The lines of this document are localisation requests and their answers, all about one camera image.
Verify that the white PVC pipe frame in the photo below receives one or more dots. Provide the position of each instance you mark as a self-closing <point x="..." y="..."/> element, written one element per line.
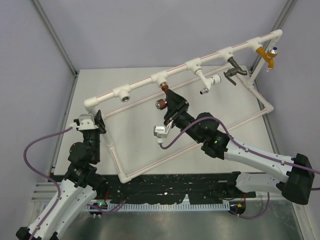
<point x="267" y="41"/>

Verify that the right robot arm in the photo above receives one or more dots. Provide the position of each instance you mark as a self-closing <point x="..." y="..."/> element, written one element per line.
<point x="294" y="176"/>

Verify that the white slotted cable duct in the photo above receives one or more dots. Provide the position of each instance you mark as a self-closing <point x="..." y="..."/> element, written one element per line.
<point x="184" y="206"/>

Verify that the dark grey lever faucet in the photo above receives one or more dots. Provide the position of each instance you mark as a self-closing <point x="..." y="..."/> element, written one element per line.
<point x="236" y="69"/>

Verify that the orange yellow water faucet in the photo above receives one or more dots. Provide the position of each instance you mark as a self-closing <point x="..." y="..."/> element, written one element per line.
<point x="268" y="56"/>

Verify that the brown red water faucet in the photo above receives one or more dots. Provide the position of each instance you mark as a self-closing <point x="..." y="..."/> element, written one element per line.
<point x="163" y="102"/>

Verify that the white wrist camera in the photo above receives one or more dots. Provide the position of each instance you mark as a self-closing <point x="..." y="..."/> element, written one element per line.
<point x="161" y="132"/>
<point x="84" y="122"/>

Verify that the white water faucet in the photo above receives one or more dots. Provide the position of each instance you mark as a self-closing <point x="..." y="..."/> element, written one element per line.
<point x="208" y="82"/>

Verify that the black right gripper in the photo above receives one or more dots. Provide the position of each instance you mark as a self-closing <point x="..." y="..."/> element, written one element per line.
<point x="177" y="105"/>

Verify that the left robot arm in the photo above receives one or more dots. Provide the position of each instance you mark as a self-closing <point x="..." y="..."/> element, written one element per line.
<point x="80" y="184"/>

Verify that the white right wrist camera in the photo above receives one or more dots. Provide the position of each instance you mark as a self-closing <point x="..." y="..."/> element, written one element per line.
<point x="161" y="132"/>

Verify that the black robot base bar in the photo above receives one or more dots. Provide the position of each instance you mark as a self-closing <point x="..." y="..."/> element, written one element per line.
<point x="169" y="189"/>

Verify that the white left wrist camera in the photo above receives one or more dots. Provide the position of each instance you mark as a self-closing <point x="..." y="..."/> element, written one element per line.
<point x="84" y="122"/>

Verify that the grey aluminium frame post left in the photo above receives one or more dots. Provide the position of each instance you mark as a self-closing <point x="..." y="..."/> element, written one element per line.
<point x="54" y="36"/>

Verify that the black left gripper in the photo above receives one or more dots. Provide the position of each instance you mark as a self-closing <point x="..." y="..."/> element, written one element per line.
<point x="100" y="122"/>

